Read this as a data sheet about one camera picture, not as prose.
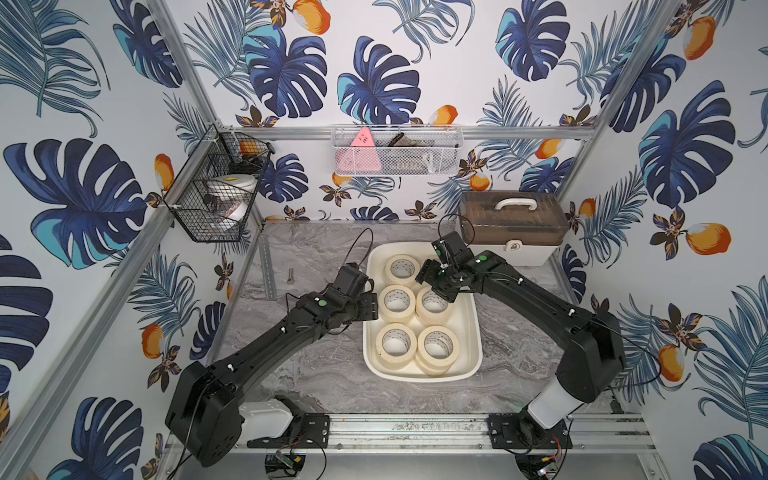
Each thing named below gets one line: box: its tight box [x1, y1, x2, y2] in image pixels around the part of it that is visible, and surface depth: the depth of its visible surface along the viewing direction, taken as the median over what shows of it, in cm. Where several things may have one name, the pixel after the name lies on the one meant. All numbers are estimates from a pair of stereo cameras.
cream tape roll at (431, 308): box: [415, 286, 453, 326], surface depth 92 cm
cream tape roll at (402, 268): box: [385, 254, 421, 284], surface depth 102 cm
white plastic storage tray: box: [363, 242, 483, 383], surface depth 87 cm
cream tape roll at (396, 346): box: [375, 323, 418, 370], surface depth 85 cm
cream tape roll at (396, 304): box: [378, 284, 416, 324], surface depth 92 cm
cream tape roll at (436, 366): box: [416, 325, 460, 377], surface depth 83 cm
